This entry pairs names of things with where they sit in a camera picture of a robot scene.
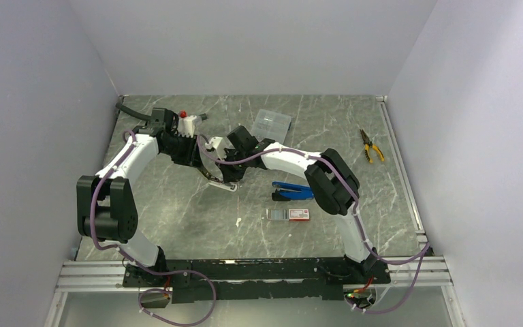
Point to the aluminium frame rail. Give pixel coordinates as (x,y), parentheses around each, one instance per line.
(108,276)

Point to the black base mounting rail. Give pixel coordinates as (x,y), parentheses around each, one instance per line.
(247,279)

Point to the small beige white stapler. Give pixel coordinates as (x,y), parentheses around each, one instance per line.
(216,182)

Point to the red white staples box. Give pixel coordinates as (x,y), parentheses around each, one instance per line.
(288,214)

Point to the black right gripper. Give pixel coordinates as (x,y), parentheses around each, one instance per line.
(229,175)

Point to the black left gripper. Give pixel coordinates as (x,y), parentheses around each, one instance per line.
(192,157)

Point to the clear plastic screw organizer box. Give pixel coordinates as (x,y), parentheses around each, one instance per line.
(271,125)

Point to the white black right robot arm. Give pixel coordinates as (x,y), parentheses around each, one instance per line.
(333,184)

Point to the blue black stapler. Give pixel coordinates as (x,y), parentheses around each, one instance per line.
(284,192)

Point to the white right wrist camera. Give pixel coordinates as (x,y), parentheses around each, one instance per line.
(217,146)

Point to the yellow handled pliers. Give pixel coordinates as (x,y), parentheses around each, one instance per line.
(368,146)

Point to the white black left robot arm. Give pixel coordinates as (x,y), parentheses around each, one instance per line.
(106,209)

